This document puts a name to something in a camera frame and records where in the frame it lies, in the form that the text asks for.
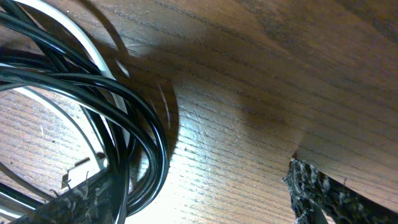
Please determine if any black usb cable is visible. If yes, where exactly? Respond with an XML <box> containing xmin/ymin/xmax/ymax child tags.
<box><xmin>0</xmin><ymin>0</ymin><xmax>171</xmax><ymax>224</ymax></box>

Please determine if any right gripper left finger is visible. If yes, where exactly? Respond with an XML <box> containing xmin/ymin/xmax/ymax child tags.
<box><xmin>13</xmin><ymin>169</ymin><xmax>121</xmax><ymax>224</ymax></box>

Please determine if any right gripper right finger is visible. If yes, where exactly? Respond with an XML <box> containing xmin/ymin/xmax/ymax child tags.
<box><xmin>284</xmin><ymin>159</ymin><xmax>397</xmax><ymax>224</ymax></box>

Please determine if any white usb cable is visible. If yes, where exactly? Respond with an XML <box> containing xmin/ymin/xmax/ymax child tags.
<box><xmin>0</xmin><ymin>0</ymin><xmax>131</xmax><ymax>218</ymax></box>

